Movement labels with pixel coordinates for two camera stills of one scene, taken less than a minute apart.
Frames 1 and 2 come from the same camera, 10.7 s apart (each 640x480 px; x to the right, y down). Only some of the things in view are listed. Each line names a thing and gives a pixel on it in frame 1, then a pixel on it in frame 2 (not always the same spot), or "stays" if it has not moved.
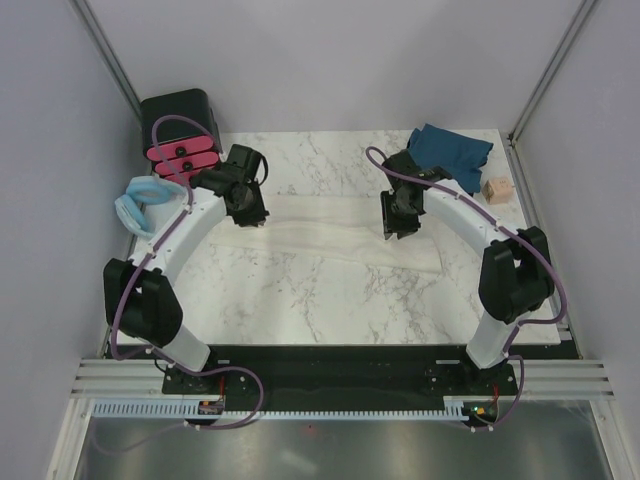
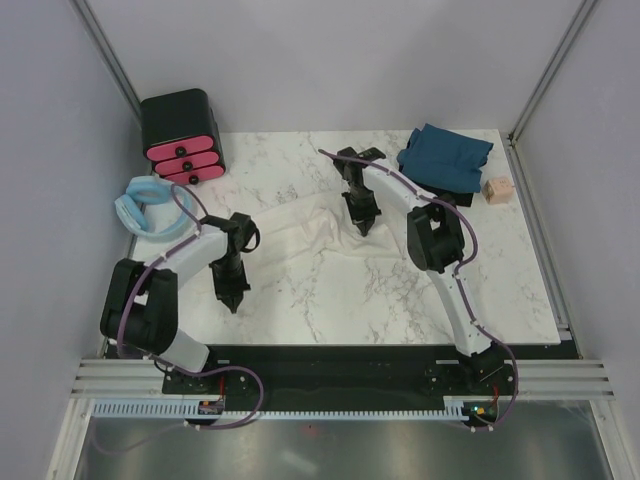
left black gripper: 258,215 to 231,295
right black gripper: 391,224 to 364,220
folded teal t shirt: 462,156 stays
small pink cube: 499,190 stays
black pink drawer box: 180,134 stays
